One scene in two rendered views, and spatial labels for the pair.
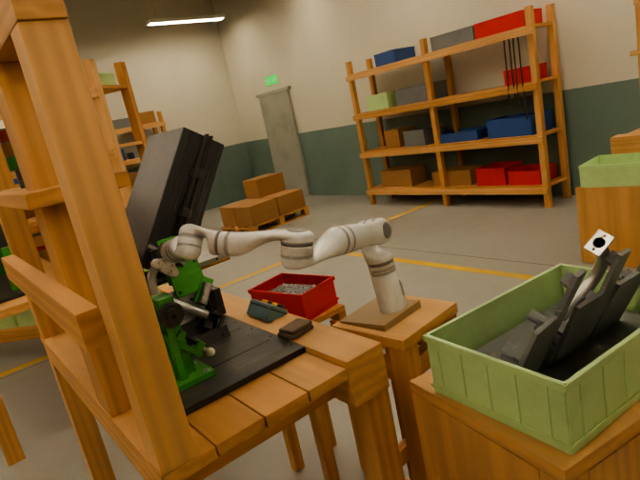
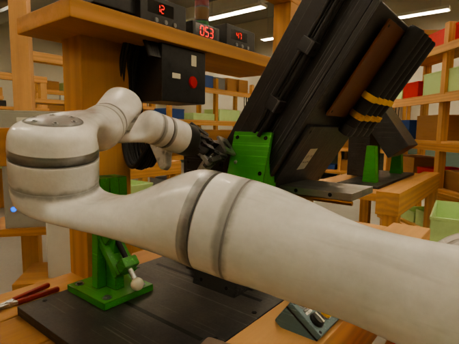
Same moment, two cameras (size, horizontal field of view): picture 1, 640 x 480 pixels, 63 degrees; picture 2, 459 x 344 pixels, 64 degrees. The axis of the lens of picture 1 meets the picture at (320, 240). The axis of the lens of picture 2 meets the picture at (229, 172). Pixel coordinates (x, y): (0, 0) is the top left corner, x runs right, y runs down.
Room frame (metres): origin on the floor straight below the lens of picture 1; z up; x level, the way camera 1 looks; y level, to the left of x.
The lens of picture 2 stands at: (1.49, -0.37, 1.28)
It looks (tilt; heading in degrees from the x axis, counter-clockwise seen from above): 7 degrees down; 74
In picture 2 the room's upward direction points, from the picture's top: 1 degrees clockwise
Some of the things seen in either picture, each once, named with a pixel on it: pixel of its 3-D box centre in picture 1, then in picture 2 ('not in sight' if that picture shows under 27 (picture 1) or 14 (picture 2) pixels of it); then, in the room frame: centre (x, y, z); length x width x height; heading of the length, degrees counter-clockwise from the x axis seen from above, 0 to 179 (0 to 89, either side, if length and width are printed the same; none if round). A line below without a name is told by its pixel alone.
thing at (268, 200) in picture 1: (262, 202); not in sight; (8.38, 0.79, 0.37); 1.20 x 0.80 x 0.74; 134
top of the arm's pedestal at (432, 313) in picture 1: (394, 318); not in sight; (1.74, -0.20, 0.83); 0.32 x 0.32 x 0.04; 42
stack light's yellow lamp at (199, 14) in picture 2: (10, 150); (201, 15); (1.77, 0.92, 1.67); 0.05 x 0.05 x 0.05
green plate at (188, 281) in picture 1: (178, 264); (253, 171); (1.82, 0.51, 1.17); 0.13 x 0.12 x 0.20; 35
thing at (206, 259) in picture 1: (175, 270); (294, 187); (1.96, 0.57, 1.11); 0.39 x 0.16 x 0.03; 125
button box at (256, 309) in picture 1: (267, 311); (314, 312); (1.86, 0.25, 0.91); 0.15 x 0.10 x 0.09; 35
